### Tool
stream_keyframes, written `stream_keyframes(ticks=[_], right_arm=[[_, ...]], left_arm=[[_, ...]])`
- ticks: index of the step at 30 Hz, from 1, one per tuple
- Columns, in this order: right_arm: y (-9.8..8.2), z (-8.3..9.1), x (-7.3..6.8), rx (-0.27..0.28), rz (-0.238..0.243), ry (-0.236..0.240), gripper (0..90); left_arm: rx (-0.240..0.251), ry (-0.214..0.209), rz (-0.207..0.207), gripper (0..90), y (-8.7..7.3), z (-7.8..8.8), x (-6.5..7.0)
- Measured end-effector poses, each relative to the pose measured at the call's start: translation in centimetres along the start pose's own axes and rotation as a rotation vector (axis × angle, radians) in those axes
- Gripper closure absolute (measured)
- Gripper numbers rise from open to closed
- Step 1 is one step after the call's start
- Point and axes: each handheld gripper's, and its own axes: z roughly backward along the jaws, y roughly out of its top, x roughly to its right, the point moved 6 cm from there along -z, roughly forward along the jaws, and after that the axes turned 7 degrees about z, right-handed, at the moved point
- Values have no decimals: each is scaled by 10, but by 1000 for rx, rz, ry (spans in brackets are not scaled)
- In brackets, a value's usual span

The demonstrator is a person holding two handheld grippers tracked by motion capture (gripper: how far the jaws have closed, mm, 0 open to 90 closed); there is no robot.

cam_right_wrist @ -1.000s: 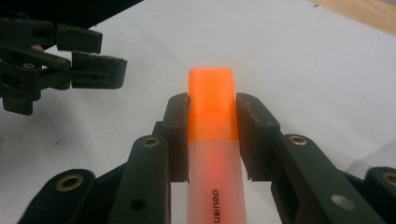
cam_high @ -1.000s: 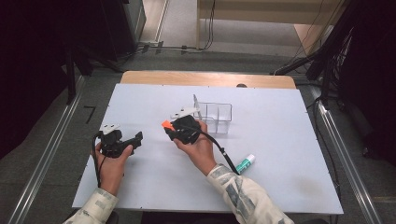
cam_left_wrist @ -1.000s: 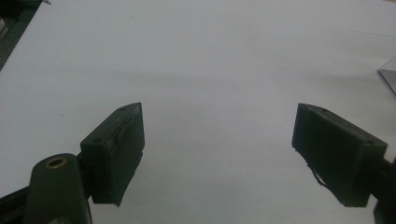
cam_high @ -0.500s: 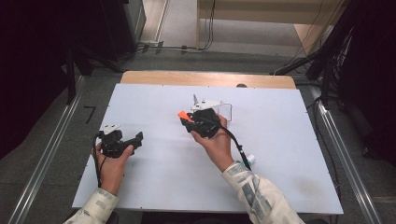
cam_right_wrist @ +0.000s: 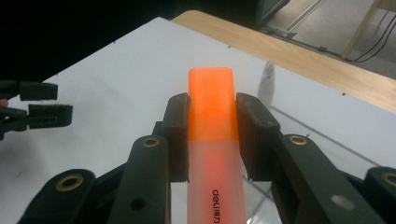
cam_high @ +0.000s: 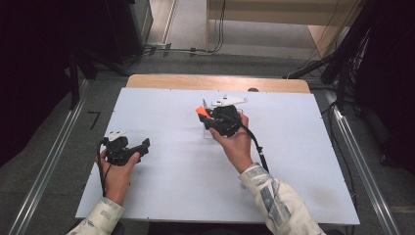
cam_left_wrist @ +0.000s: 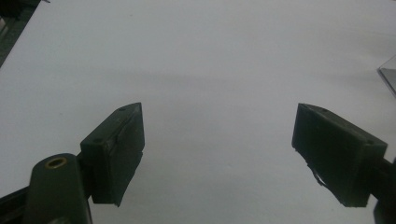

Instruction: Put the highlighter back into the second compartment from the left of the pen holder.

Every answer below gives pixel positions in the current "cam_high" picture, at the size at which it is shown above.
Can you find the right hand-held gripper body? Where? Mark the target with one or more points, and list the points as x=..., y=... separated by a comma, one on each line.
x=226, y=122

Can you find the orange highlighter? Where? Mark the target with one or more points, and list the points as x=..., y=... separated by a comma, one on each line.
x=202, y=111

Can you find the black metal stand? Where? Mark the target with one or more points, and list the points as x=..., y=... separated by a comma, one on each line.
x=74, y=81

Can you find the person's right hand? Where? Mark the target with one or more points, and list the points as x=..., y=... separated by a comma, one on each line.
x=236, y=150

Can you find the metal floor rail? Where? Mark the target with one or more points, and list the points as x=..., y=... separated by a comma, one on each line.
x=362, y=182
x=49, y=163

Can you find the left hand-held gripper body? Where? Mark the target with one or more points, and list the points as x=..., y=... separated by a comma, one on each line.
x=115, y=151

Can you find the light wooden furniture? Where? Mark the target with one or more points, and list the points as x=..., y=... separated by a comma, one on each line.
x=277, y=14

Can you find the wooden table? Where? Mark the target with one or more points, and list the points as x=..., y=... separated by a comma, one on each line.
x=182, y=83

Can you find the clear plastic organizer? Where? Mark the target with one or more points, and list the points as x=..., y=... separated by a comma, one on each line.
x=206, y=134

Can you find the white table board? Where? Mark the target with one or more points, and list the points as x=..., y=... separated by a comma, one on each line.
x=182, y=182

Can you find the person's left hand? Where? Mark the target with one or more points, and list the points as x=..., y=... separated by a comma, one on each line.
x=115, y=182

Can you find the grey cabinet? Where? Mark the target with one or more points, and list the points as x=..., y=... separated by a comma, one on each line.
x=143, y=16

